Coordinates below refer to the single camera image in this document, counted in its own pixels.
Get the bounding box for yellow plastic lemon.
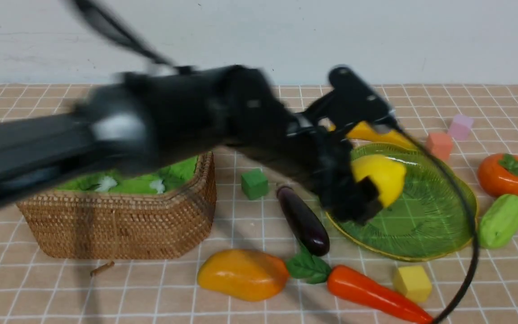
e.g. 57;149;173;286
351;154;406;208

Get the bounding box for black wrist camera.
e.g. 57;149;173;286
303;65;401;135

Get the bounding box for woven wicker basket green lining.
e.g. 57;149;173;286
17;152;217;260

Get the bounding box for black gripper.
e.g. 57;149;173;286
241;121;384;225

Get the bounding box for yellow foam cube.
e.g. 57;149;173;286
393;265;433;303

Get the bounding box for orange plastic persimmon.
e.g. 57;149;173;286
477;153;518;197

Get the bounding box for yellow plastic banana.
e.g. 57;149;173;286
347;122;418;150

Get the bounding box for orange yellow plastic mango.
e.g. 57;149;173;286
197;249;290;302

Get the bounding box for checkered beige tablecloth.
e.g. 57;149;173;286
0;84;518;324

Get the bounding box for light green plastic cucumber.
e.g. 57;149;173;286
478;193;518;249

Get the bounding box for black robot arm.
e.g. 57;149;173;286
0;65;396;224

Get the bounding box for black cable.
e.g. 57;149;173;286
394;126;480;324

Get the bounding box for dark purple plastic eggplant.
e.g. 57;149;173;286
276;186;330;257

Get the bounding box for orange pink foam cube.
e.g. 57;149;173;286
425;132;454;162

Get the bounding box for green foam cube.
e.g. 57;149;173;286
241;168;269;200

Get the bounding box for orange plastic carrot green leaves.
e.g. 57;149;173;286
286;247;433;324

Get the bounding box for light pink foam cube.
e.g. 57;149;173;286
447;113;473;141

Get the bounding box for wooden basket toggle clasp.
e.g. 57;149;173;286
90;260;115;277

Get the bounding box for green glass leaf plate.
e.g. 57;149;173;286
327;142;472;262

